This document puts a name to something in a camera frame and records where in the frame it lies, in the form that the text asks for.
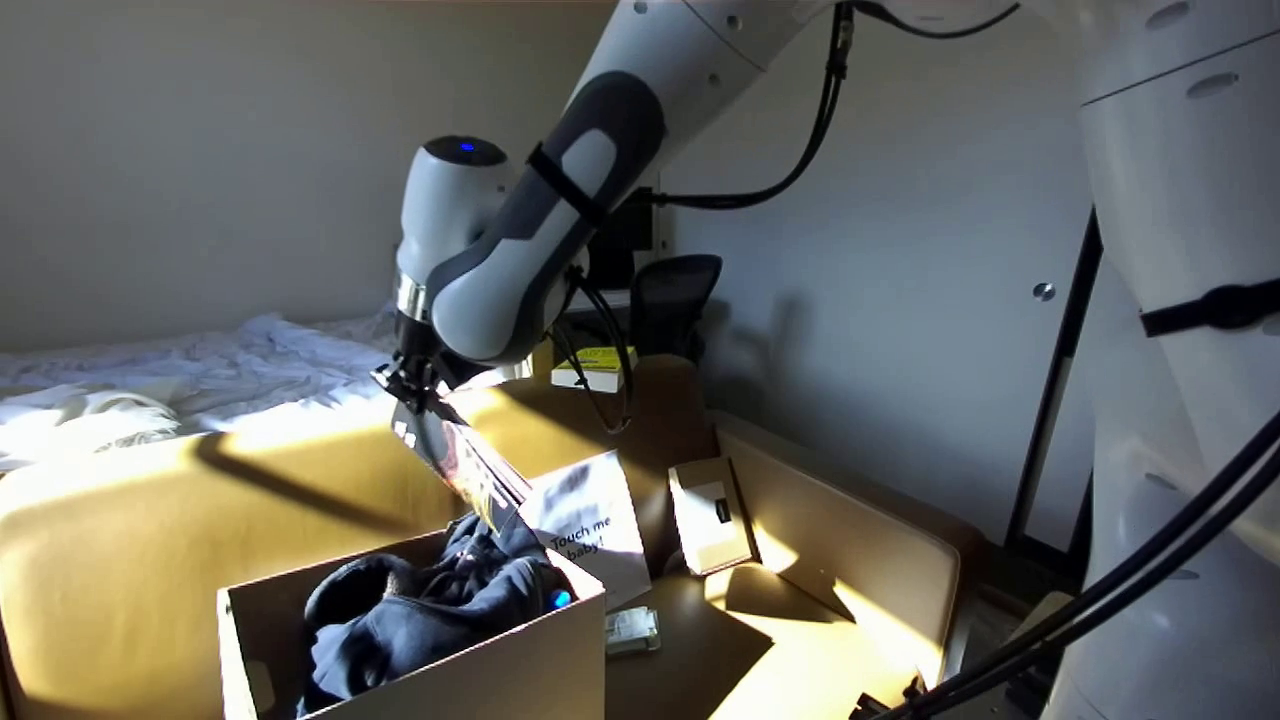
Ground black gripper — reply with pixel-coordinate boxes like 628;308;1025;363
374;315;471;430

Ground yellow book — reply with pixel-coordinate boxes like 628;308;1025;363
549;345;639;401

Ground open cardboard box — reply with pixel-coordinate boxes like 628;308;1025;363
215;521;614;720

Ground large tan box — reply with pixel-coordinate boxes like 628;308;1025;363
451;354;986;720

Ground dark blue clothes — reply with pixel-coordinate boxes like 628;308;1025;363
294;509;581;712

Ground white bedding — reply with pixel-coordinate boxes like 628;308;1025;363
0;308;403;485

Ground black office chair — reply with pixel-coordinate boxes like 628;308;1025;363
628;251;730;367

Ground small greenish packet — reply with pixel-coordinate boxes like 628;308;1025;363
603;606;669;659

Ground black pole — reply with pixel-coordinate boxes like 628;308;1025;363
1000;209;1114;552

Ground light wooden bed frame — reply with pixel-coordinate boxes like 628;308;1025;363
0;335;555;720

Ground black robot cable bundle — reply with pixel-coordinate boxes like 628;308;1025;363
525;0;1280;720

